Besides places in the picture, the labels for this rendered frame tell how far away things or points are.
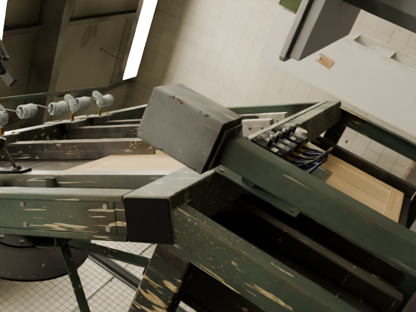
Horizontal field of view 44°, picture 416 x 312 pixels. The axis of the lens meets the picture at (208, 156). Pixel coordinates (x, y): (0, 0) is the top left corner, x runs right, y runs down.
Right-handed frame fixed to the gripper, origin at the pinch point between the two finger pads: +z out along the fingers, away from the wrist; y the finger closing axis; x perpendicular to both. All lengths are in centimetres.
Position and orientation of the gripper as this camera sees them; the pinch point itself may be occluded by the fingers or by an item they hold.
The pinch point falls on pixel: (5, 73)
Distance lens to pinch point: 150.4
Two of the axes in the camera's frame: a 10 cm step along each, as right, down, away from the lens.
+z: 5.9, 8.0, -0.9
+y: -4.2, 2.2, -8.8
